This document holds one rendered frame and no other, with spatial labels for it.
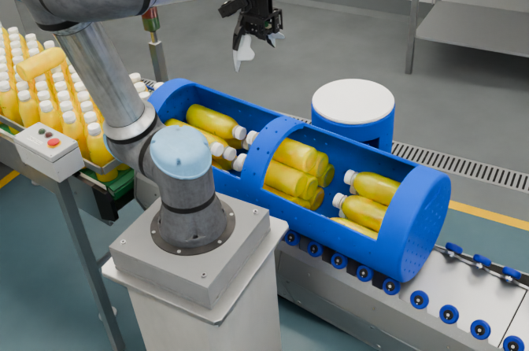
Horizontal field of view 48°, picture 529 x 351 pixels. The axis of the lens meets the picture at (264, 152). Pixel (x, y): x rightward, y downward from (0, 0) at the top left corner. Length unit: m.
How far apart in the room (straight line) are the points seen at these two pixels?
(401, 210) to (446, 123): 2.48
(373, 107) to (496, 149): 1.74
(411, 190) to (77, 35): 0.79
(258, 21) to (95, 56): 0.44
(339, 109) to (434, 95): 2.13
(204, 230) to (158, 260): 0.11
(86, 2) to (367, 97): 1.28
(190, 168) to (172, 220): 0.14
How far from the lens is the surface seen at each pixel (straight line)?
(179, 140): 1.19
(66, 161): 1.90
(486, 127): 3.83
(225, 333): 1.35
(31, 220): 3.43
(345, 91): 2.09
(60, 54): 2.32
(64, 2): 0.97
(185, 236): 1.26
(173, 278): 1.25
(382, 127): 1.99
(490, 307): 1.58
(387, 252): 1.39
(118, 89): 1.18
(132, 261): 1.31
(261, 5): 1.40
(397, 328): 1.59
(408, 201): 1.37
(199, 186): 1.20
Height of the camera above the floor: 2.13
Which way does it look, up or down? 37 degrees down
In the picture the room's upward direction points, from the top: 5 degrees counter-clockwise
